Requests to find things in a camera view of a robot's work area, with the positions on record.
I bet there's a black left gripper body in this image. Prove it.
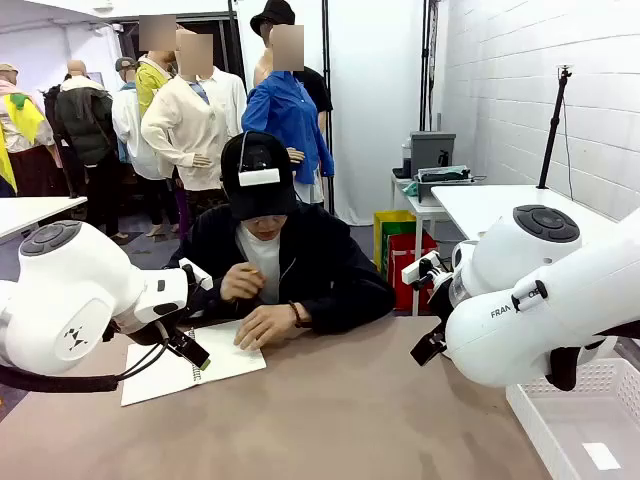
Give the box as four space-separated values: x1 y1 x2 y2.
114 318 177 348

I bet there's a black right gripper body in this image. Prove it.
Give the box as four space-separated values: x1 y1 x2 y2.
427 272 460 329

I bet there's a white spiral notebook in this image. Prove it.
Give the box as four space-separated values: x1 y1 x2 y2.
120 319 268 408

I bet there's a person's left forearm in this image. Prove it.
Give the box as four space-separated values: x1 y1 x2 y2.
298 287 397 336

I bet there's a person's right forearm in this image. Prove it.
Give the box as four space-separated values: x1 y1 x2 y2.
187 279 236 319

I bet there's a person's left hand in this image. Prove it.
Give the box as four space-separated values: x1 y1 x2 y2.
233 302 301 352

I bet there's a person's right hand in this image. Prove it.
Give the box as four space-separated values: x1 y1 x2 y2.
219 263 267 304

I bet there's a red shopping bag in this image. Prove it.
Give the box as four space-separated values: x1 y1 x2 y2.
387 231 440 312

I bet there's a yellow shopping bag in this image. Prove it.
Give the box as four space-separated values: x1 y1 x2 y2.
373 209 419 275

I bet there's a small white side table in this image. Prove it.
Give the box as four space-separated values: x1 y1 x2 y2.
390 172 451 317

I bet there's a white table with tripod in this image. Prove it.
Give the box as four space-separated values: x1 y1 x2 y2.
430 184 622 242

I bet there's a person in black jacket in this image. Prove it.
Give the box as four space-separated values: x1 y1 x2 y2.
167 130 397 336

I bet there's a grey box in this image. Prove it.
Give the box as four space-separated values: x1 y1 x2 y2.
409 130 458 179

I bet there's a white perforated plastic basket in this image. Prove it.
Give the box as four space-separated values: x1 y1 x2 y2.
505 356 640 480

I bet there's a white table near mannequins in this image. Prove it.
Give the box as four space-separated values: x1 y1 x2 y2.
0 195 89 244

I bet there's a black cap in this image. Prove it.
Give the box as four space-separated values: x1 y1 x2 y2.
220 130 300 222

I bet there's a mannequin in white shirt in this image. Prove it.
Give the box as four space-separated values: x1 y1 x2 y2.
111 56 174 239

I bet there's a white label in basket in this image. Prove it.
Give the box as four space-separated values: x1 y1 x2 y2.
581 441 622 471

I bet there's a black tripod on table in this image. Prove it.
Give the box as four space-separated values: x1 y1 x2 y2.
536 63 575 191

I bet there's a mannequin in black puffer jacket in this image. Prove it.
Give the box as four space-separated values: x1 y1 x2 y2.
53 59 121 239

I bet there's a mannequin with yellow scarf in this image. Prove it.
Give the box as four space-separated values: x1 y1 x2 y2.
0 62 56 197

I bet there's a mannequin in yellow shirt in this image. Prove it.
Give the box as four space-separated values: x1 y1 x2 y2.
134 14 177 120

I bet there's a black bucket hat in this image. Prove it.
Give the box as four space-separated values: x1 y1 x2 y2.
249 0 296 37

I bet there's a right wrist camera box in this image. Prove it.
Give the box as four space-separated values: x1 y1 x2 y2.
401 250 443 288

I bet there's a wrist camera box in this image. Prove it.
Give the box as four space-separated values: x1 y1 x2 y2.
178 256 214 292
401 250 443 288

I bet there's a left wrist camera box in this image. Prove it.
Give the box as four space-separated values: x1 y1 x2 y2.
178 256 214 292

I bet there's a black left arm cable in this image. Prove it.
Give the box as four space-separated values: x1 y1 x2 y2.
0 324 172 395

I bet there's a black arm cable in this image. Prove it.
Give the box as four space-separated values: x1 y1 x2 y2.
543 319 640 393
0 324 172 395

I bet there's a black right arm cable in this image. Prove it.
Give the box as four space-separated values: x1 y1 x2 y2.
543 319 640 393

